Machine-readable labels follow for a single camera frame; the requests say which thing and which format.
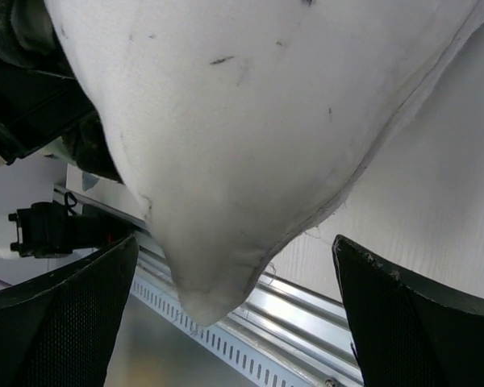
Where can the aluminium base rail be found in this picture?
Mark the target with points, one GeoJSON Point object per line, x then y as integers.
{"type": "Point", "coordinates": [308, 332]}

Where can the black floral plush pillowcase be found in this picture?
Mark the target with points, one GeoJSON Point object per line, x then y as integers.
{"type": "Point", "coordinates": [42, 106]}

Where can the perforated grey cable duct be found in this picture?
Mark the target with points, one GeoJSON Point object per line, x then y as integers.
{"type": "Point", "coordinates": [228, 344]}

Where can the white pillow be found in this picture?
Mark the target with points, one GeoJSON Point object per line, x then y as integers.
{"type": "Point", "coordinates": [238, 125]}

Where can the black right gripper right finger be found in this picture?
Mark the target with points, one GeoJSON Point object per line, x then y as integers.
{"type": "Point", "coordinates": [407, 329]}

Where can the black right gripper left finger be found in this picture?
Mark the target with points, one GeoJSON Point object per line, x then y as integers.
{"type": "Point", "coordinates": [60, 328]}

